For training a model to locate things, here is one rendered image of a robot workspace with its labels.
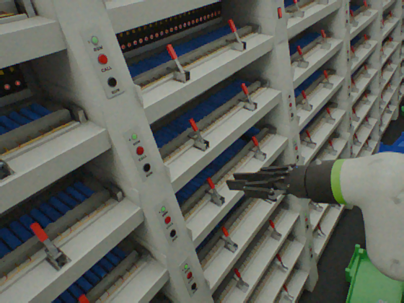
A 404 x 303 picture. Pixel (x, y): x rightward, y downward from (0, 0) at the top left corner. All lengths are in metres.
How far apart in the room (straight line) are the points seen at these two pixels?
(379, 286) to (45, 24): 1.69
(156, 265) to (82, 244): 0.23
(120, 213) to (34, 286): 0.19
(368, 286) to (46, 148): 1.58
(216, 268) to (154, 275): 0.27
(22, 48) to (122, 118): 0.20
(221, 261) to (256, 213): 0.24
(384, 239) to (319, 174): 0.15
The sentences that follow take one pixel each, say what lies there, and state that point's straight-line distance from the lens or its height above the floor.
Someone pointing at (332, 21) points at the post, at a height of 1.21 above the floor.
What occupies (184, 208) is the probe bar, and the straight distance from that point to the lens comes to 0.89.
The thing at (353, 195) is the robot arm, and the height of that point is 1.09.
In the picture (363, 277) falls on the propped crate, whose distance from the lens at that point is 1.82.
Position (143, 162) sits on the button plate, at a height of 1.20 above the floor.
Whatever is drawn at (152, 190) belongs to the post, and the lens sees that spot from 0.70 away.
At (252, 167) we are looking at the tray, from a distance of 1.06.
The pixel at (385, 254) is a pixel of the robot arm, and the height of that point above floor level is 1.01.
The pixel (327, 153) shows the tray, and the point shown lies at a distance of 1.83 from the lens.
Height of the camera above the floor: 1.48
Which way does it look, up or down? 26 degrees down
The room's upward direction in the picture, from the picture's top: 16 degrees counter-clockwise
